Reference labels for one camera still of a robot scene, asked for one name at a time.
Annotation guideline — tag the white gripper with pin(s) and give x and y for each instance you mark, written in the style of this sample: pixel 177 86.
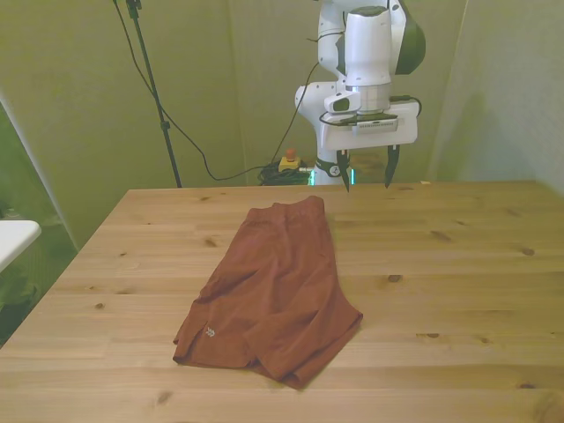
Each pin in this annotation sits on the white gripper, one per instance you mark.
pixel 370 140

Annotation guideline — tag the rust red shirt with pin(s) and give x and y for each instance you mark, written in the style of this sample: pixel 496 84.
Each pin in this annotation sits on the rust red shirt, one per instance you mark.
pixel 273 286

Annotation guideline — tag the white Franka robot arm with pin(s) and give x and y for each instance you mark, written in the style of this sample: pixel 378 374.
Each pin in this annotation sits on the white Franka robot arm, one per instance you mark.
pixel 368 48

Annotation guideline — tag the yellow emergency stop button box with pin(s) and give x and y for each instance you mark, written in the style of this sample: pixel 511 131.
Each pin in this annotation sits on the yellow emergency stop button box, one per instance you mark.
pixel 289 163

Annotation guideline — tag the black tripod pole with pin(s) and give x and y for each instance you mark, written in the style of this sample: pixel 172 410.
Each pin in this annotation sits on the black tripod pole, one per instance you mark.
pixel 165 125

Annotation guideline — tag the white side table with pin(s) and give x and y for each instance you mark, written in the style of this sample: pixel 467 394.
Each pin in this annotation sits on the white side table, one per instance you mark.
pixel 15 240

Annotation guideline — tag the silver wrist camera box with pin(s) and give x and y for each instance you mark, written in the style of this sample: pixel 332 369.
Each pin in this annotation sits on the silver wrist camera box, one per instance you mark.
pixel 376 125

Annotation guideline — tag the white slanted frame bar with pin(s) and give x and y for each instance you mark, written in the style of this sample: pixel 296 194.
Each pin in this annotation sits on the white slanted frame bar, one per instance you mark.
pixel 27 147

